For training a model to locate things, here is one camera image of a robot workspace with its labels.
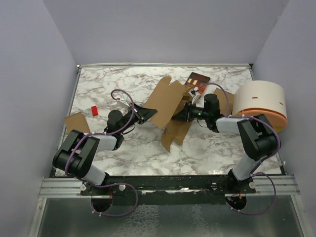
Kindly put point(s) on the folded brown cardboard box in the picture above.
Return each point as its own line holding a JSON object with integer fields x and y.
{"x": 225, "y": 107}

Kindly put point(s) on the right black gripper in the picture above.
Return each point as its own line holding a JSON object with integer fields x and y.
{"x": 185, "y": 115}

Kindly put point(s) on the dark orange paperback book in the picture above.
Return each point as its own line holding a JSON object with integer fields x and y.
{"x": 195, "y": 80}

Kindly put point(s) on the small cardboard piece left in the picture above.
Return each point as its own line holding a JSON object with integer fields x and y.
{"x": 76, "y": 122}

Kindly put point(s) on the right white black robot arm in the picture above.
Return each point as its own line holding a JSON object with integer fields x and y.
{"x": 260, "y": 141}

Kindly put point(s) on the white orange tape dispenser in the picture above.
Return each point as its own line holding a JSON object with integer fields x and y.
{"x": 262, "y": 97}

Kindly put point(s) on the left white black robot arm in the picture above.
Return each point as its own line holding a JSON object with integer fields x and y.
{"x": 76, "y": 154}

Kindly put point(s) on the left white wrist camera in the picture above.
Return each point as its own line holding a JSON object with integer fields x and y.
{"x": 124, "y": 100}

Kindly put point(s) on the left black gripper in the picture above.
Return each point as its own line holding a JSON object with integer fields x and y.
{"x": 143, "y": 114}

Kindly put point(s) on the small red block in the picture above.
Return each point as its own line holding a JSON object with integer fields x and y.
{"x": 94, "y": 110}

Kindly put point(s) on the black mounting rail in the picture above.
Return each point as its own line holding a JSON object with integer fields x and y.
{"x": 170, "y": 190}

